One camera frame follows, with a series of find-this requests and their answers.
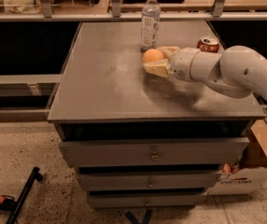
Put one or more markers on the middle grey drawer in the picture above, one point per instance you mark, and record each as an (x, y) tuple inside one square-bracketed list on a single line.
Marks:
[(148, 180)]

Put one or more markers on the grey metal shelf frame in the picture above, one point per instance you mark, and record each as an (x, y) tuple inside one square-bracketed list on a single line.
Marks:
[(117, 10)]

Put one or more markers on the clear blue plastic water bottle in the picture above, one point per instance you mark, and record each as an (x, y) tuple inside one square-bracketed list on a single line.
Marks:
[(150, 23)]

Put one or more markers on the orange soda can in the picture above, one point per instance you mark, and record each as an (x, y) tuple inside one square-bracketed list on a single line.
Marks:
[(208, 44)]

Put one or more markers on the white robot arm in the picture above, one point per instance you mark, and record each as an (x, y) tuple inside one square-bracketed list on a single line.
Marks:
[(235, 72)]

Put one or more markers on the white cardboard box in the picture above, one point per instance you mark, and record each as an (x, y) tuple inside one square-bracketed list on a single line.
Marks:
[(251, 171)]

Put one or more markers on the orange fruit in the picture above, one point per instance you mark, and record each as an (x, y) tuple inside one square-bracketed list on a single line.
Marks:
[(152, 55)]

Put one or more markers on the top grey drawer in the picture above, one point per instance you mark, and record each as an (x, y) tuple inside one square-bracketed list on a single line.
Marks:
[(117, 153)]

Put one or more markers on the grey drawer cabinet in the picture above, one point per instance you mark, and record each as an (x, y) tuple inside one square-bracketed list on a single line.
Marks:
[(105, 94)]

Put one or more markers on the grey drawer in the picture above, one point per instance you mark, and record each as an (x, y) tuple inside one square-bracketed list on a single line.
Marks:
[(144, 200), (117, 153), (148, 180)]

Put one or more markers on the black metal stand leg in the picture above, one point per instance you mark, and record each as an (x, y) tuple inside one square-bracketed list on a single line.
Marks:
[(34, 176)]

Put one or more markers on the bottom grey drawer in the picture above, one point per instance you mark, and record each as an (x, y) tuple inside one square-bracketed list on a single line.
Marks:
[(144, 200)]

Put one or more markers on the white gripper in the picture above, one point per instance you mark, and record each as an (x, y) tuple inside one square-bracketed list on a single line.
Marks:
[(181, 63)]

